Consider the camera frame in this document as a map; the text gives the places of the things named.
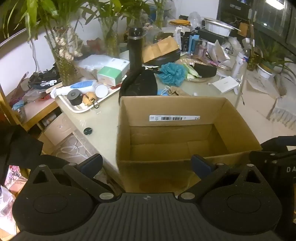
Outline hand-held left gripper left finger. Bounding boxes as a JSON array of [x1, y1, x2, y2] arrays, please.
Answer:
[[28, 153, 116, 202]]

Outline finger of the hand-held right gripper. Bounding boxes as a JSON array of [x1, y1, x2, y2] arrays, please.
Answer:
[[249, 150, 290, 166]]

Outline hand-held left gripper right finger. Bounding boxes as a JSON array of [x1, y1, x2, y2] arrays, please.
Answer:
[[178, 154, 265, 202]]

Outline brown cardboard box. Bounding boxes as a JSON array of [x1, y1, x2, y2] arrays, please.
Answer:
[[117, 96, 263, 193]]

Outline teal mesh bath loofah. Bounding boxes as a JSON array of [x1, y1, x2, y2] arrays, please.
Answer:
[[160, 62, 188, 87]]

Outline grey blanket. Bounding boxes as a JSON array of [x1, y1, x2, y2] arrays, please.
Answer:
[[267, 95, 296, 121]]

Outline white tray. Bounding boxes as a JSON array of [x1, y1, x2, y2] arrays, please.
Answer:
[[56, 75, 128, 114]]

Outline black cylinder speaker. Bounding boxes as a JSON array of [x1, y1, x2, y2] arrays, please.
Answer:
[[67, 89, 83, 107]]

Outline white round jar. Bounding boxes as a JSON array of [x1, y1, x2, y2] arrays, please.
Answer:
[[95, 84, 109, 98]]

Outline wooden side cabinet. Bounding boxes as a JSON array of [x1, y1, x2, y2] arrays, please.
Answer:
[[0, 90, 79, 149]]

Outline dark cloth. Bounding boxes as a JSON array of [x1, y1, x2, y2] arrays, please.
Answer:
[[0, 125, 44, 184]]

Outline white blue tube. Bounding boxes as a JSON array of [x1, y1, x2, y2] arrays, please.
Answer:
[[50, 80, 98, 98]]

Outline tan stocking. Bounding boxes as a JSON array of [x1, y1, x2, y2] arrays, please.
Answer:
[[167, 85, 191, 97]]

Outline white flat box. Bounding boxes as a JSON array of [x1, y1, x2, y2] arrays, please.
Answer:
[[211, 77, 240, 94]]

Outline printed colourful bag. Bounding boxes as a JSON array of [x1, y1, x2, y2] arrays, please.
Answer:
[[0, 162, 31, 235]]

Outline potted aloe plant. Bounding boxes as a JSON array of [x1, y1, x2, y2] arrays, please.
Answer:
[[256, 41, 296, 80]]

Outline green white tissue packet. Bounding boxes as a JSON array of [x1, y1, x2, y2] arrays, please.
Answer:
[[184, 63, 201, 79]]

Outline yellow patterned vase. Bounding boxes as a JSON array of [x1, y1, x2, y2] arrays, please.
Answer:
[[246, 52, 261, 71]]

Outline black foam block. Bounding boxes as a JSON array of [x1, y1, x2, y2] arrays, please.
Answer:
[[193, 62, 218, 78]]

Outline white handheld gimbal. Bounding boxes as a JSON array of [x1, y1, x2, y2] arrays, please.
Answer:
[[231, 49, 249, 79]]

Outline black white sneaker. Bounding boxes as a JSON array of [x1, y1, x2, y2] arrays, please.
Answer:
[[29, 66, 63, 90]]

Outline ribbed glass vase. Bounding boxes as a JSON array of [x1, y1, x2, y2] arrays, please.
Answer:
[[44, 32, 77, 87], [98, 17, 120, 57]]

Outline white plastic bag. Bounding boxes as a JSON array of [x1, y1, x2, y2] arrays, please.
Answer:
[[78, 54, 116, 73]]

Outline pink striped packet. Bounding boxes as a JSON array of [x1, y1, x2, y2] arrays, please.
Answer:
[[208, 59, 228, 69]]

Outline white carton box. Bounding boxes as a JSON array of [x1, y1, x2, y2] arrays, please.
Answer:
[[102, 57, 130, 80]]

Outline wooden cutlery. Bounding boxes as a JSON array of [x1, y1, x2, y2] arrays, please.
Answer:
[[191, 54, 210, 63]]

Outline black zip case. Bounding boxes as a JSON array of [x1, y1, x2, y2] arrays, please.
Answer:
[[142, 49, 181, 67]]

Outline white folded paper bag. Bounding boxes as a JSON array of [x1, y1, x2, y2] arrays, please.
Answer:
[[207, 39, 232, 62]]

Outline dried white flowers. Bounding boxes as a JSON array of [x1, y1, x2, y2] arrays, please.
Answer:
[[55, 34, 80, 60]]

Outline black thermos bottle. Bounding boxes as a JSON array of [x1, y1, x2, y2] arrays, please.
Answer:
[[128, 27, 143, 74]]

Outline blue tall carton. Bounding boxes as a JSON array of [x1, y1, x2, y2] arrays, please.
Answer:
[[189, 34, 201, 54]]

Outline black tall carton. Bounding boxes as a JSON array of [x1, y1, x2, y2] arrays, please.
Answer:
[[181, 31, 191, 52]]

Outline brown paper envelope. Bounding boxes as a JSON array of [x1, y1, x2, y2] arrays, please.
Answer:
[[142, 36, 180, 63]]

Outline black device box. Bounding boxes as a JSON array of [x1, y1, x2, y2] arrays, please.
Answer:
[[198, 28, 230, 44]]

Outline white takeout bowl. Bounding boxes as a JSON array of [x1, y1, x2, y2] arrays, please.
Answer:
[[203, 17, 241, 37]]

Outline window with grille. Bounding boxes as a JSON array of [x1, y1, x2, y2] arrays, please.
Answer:
[[250, 0, 296, 54]]

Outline yellow round mats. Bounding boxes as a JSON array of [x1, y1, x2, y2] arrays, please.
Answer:
[[169, 19, 191, 27]]

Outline clear plastic bag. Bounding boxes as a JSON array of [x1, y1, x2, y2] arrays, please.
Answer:
[[188, 11, 203, 27]]

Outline black shelf unit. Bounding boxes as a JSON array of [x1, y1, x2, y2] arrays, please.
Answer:
[[217, 0, 255, 26]]

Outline black storage crate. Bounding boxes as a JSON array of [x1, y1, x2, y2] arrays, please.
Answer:
[[219, 1, 252, 20]]

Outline lucky bamboo plant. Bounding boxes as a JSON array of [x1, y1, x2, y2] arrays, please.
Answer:
[[79, 0, 151, 56], [0, 0, 84, 61], [150, 0, 174, 29]]

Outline tan figure keychain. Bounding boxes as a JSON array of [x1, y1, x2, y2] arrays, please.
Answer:
[[83, 92, 100, 109]]

